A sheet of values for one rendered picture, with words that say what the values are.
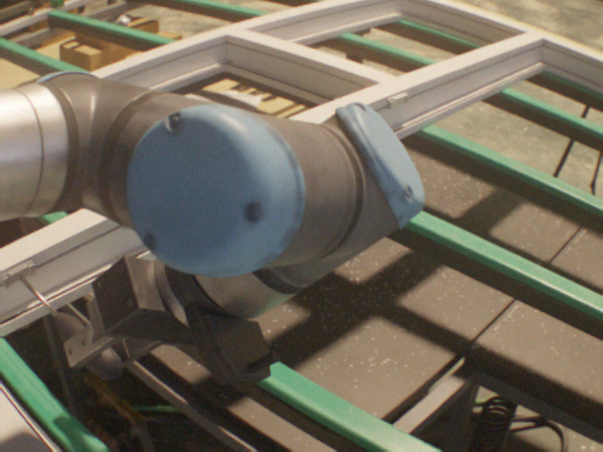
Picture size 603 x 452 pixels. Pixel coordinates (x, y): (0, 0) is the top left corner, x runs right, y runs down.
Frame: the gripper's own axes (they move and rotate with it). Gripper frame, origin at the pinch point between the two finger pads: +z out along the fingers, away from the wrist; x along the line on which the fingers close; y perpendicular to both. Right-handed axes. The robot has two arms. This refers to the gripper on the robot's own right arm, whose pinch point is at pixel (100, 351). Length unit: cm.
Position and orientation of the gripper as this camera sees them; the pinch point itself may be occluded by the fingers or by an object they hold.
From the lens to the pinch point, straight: 72.4
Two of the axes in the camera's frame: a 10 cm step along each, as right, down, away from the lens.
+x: -5.8, -1.9, -7.9
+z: -7.4, 5.2, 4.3
